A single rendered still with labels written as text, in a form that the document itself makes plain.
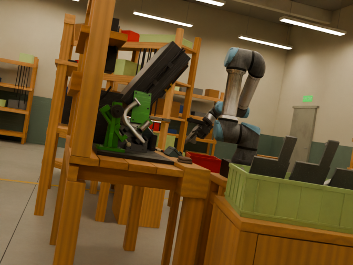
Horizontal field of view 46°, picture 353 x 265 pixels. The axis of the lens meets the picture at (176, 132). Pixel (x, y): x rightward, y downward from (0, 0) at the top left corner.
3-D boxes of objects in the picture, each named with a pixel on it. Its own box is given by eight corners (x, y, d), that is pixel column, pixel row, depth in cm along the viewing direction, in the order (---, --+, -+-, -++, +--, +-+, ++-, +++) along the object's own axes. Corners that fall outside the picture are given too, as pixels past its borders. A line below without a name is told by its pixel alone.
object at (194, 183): (147, 161, 355) (150, 144, 355) (206, 199, 211) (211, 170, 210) (131, 159, 351) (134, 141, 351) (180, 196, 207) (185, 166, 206)
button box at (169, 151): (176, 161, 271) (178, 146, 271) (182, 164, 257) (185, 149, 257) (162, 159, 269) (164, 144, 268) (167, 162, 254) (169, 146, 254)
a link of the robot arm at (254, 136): (260, 149, 233) (265, 125, 232) (237, 145, 232) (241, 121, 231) (254, 147, 245) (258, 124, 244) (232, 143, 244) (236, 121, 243)
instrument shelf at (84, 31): (108, 59, 311) (109, 54, 311) (127, 41, 225) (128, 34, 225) (74, 52, 305) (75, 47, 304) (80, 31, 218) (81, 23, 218)
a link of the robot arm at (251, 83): (271, 50, 239) (245, 111, 273) (253, 46, 238) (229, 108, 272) (274, 62, 231) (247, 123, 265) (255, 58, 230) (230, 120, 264)
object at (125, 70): (149, 210, 517) (180, 19, 513) (35, 173, 648) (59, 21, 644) (174, 206, 562) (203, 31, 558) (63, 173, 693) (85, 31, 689)
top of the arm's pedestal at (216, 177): (256, 185, 258) (257, 179, 258) (277, 195, 226) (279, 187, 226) (206, 177, 252) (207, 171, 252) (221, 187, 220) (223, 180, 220)
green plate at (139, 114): (145, 127, 270) (148, 96, 275) (148, 125, 263) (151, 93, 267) (128, 124, 267) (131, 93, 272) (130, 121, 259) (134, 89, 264)
